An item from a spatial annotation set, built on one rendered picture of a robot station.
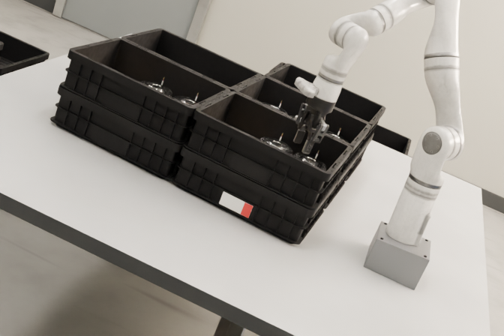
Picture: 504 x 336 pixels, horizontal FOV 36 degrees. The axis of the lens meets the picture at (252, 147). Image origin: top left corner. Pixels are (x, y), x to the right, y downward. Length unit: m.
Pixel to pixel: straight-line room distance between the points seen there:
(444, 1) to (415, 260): 0.68
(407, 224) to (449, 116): 0.31
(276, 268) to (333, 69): 0.52
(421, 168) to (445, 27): 0.37
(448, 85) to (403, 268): 0.50
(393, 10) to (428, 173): 0.43
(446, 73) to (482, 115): 3.19
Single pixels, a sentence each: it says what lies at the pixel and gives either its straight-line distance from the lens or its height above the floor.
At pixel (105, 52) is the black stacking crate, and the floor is 0.90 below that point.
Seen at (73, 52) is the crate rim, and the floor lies 0.93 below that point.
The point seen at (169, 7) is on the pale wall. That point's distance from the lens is 5.47.
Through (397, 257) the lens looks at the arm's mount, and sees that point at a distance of 2.10.
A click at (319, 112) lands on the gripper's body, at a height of 1.05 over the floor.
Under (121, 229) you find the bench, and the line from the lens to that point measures 1.84.
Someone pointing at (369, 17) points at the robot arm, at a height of 1.31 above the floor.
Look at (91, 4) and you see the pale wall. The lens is 5.71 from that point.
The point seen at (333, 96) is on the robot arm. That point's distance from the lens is 1.98.
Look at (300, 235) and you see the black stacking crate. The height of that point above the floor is 0.73.
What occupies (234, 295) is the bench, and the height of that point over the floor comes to 0.70.
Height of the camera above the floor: 1.60
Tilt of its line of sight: 20 degrees down
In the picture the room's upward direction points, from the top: 22 degrees clockwise
